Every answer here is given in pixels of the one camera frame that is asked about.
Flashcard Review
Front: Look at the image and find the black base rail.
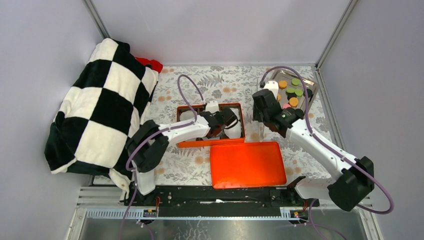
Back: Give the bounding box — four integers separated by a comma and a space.
131, 185, 320, 217

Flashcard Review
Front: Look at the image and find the orange cookie tin box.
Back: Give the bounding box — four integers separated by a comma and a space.
176, 102, 246, 148

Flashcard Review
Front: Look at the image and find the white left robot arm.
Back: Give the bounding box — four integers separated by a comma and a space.
125, 107, 239, 206

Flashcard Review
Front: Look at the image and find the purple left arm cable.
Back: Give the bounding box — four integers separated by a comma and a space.
119, 74, 206, 240

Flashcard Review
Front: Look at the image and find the black white checkered blanket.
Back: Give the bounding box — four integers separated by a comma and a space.
44, 38, 159, 200

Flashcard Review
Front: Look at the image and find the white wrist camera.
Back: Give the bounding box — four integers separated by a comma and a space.
204, 100, 220, 114
263, 80, 279, 100

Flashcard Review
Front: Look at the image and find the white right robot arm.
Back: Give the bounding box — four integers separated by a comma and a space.
252, 89, 375, 212

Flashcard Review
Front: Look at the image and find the stainless steel tray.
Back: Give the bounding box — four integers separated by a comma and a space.
270, 69, 319, 111

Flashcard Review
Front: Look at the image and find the pink cookie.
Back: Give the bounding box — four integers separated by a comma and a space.
282, 103, 292, 109

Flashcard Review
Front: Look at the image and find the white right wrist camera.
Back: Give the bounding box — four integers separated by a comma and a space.
263, 80, 279, 100

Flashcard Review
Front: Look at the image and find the floral patterned tablecloth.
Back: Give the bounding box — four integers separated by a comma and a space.
144, 66, 330, 186

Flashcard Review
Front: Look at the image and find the black cookie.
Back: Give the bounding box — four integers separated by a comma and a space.
306, 88, 314, 99

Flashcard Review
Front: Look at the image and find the red cloth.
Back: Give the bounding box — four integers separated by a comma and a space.
135, 57, 164, 74

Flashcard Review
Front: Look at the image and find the orange tin lid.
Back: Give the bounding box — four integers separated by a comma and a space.
210, 141, 287, 189

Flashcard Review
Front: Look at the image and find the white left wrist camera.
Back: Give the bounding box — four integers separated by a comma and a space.
204, 100, 220, 114

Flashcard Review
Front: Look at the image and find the white paper cup liner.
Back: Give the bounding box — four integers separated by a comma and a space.
224, 107, 242, 139
179, 110, 197, 123

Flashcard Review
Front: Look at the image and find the orange cookie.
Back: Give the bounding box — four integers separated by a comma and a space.
288, 97, 299, 108
278, 80, 288, 89

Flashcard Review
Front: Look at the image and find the green cookie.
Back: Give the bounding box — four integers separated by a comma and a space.
286, 87, 297, 95
294, 88, 304, 97
291, 78, 301, 86

